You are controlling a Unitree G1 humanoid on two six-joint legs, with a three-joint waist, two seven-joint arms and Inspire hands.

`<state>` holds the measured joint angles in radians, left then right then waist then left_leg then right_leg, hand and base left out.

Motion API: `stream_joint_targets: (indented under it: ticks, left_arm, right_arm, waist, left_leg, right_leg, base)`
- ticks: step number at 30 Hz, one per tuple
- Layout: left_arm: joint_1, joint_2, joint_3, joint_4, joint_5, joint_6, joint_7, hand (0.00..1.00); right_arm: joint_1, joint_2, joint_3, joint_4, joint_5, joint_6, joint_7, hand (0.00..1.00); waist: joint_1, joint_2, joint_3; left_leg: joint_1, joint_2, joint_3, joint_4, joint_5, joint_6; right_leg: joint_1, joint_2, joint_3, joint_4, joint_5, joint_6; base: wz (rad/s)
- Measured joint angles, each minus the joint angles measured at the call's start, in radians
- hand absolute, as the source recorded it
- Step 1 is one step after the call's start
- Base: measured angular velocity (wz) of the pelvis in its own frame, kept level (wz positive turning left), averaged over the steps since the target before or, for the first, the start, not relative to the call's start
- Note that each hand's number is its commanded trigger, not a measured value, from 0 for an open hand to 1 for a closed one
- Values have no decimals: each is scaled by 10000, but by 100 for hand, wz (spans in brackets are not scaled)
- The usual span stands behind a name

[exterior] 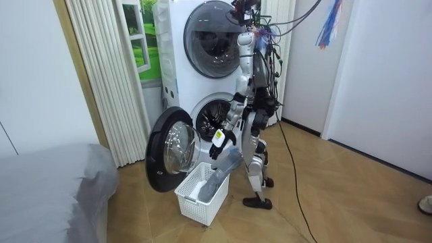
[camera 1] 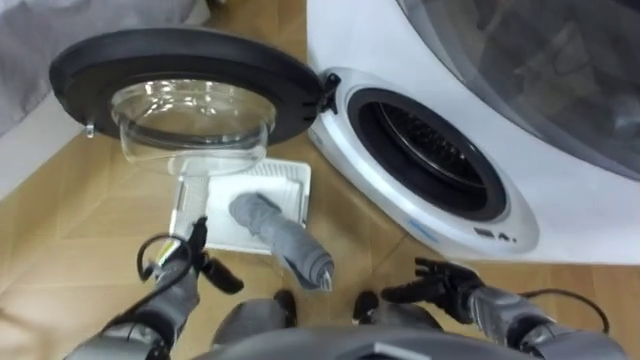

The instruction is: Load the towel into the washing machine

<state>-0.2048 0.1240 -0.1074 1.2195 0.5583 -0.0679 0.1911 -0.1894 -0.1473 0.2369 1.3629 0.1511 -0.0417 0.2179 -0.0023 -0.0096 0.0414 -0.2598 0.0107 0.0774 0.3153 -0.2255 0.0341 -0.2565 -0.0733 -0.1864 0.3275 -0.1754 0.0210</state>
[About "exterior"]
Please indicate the open black washer door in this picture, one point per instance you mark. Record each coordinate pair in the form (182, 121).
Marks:
(168, 152)

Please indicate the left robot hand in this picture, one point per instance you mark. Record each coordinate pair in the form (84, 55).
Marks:
(219, 138)

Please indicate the landscape window wall poster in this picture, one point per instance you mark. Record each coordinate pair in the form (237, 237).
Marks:
(152, 50)

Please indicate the white washing machine tower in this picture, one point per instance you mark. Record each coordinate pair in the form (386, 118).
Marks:
(189, 81)

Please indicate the white pleated curtain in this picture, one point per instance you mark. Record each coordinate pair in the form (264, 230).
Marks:
(108, 84)

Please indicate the robot body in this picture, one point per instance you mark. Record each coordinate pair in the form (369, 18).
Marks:
(260, 72)

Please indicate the grey bed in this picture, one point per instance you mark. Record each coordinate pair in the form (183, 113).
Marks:
(47, 195)

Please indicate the white cloth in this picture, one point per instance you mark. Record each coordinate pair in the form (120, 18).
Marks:
(197, 189)

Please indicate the white plastic laundry basket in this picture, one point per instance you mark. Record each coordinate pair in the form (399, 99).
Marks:
(199, 207)

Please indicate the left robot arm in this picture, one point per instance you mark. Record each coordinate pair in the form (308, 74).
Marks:
(245, 57)

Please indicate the robot legs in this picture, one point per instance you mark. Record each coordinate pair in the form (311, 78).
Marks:
(256, 162)

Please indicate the grey garment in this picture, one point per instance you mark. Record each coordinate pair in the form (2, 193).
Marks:
(217, 179)

